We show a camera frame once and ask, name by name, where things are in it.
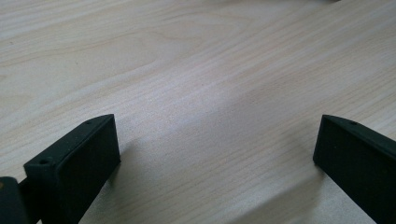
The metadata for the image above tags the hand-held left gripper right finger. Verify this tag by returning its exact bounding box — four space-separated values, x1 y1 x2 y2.
313 114 396 224

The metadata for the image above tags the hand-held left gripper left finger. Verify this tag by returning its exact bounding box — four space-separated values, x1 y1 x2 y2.
23 114 121 224

